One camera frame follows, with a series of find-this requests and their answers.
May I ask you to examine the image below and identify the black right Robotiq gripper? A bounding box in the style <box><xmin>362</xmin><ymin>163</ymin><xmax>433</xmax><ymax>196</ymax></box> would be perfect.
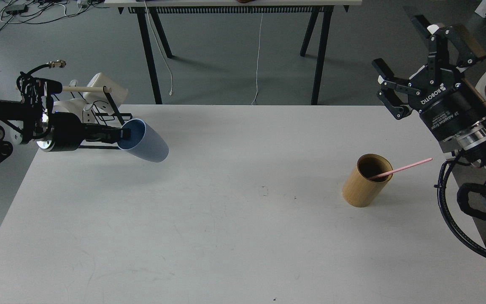
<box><xmin>372</xmin><ymin>15</ymin><xmax>486</xmax><ymax>141</ymax></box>

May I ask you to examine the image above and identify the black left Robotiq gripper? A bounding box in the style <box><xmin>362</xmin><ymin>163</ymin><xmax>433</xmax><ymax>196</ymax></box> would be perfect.
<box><xmin>37</xmin><ymin>112</ymin><xmax>131</xmax><ymax>152</ymax></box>

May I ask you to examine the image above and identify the blue plastic cup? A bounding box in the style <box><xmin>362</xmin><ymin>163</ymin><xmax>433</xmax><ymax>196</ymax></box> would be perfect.
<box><xmin>116</xmin><ymin>119</ymin><xmax>169</xmax><ymax>163</ymax></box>

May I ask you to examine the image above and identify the pink chopstick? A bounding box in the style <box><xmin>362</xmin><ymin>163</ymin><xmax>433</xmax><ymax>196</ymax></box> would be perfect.
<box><xmin>367</xmin><ymin>157</ymin><xmax>433</xmax><ymax>180</ymax></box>

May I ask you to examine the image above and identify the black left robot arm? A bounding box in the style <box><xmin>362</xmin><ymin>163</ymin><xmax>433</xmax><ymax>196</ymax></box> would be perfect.
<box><xmin>0</xmin><ymin>60</ymin><xmax>131</xmax><ymax>164</ymax></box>

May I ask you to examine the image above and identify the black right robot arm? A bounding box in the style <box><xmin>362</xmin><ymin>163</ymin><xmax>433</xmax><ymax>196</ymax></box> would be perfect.
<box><xmin>372</xmin><ymin>15</ymin><xmax>486</xmax><ymax>258</ymax></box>

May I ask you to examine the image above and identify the white cup on rack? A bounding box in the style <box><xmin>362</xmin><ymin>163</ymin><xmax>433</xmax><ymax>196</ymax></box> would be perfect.
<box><xmin>53</xmin><ymin>98</ymin><xmax>90</xmax><ymax>123</ymax></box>

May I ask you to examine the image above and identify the bamboo wooden cup holder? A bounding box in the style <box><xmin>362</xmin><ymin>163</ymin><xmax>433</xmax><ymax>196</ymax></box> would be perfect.
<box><xmin>342</xmin><ymin>154</ymin><xmax>393</xmax><ymax>208</ymax></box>

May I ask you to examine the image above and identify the background table with black legs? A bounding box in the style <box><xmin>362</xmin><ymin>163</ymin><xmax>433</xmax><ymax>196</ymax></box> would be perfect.
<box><xmin>103</xmin><ymin>0</ymin><xmax>362</xmax><ymax>106</ymax></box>

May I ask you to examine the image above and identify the black wire cup rack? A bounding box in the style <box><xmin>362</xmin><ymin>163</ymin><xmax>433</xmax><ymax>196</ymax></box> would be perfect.
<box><xmin>62</xmin><ymin>85</ymin><xmax>133</xmax><ymax>149</ymax></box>

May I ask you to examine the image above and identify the floor cables and power strip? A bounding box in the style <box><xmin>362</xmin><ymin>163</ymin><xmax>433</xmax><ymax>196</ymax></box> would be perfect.
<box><xmin>0</xmin><ymin>0</ymin><xmax>104</xmax><ymax>53</ymax></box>

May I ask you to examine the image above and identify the white hanging cable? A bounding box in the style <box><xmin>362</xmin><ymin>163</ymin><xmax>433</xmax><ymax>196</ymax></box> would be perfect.
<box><xmin>251</xmin><ymin>13</ymin><xmax>264</xmax><ymax>106</ymax></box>

